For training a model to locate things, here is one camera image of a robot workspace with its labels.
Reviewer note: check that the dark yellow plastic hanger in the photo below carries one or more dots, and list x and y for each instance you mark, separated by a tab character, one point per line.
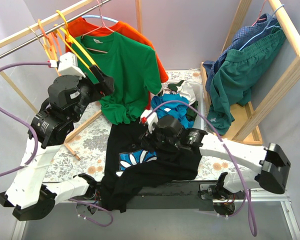
70	40

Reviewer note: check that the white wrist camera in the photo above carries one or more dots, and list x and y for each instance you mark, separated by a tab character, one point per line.
67	65
149	118

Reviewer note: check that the orange plastic hanger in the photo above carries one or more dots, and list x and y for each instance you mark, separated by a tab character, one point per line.
52	35

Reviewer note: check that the green and white t shirt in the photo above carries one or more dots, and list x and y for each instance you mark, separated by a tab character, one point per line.
185	90

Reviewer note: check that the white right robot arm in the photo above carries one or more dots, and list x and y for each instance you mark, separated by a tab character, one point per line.
266	167

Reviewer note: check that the pink wire hanger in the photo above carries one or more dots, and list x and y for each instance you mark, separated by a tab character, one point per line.
260	13

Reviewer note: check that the wooden clothes rack right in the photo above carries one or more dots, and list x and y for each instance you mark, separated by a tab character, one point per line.
245	129

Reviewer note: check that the blue t shirt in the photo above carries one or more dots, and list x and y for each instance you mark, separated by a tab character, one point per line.
176	109

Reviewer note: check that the black t shirt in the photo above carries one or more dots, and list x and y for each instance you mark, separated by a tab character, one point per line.
129	167

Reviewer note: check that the light blue wire hanger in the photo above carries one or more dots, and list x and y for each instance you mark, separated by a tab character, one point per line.
265	28

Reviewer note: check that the teal green shorts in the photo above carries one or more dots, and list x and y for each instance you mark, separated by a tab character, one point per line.
240	71

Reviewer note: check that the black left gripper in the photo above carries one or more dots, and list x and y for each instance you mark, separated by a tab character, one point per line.
100	81

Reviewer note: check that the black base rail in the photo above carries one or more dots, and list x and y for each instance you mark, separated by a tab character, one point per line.
196	194

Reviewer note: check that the blue checkered shorts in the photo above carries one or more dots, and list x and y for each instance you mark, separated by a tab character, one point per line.
239	39

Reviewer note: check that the floral table cloth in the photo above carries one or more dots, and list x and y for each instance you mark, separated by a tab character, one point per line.
90	146

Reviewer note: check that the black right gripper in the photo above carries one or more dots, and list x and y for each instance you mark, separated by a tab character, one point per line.
149	140

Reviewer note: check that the white plastic basket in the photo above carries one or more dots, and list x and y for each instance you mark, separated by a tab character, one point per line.
199	123

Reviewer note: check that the wooden clothes rack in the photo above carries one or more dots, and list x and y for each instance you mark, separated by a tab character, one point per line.
245	129
48	20

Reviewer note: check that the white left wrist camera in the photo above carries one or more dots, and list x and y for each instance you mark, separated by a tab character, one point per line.
67	65

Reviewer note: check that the wooden clothes rack left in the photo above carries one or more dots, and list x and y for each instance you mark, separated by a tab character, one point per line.
48	20

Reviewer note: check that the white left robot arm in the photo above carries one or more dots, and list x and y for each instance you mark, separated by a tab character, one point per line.
29	197

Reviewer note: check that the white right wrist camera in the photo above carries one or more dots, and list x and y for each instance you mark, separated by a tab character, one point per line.
149	118

